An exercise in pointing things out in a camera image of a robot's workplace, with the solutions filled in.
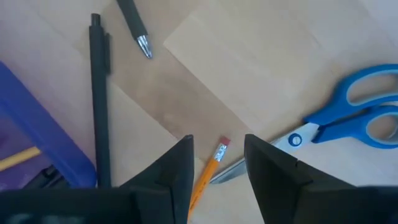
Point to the purple plastic supply box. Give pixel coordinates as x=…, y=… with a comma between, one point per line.
x=46, y=133

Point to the black pen with silver tip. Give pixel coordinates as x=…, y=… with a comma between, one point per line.
x=132, y=18

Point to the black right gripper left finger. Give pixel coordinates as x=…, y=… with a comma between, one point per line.
x=155, y=202

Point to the yellow pencil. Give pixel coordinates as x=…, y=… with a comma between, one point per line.
x=18, y=158

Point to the black pen with clip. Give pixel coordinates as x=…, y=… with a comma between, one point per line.
x=100, y=109

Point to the orange pencil with pink eraser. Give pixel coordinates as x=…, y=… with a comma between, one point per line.
x=203, y=180

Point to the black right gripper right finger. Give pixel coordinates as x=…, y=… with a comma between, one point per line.
x=295, y=199

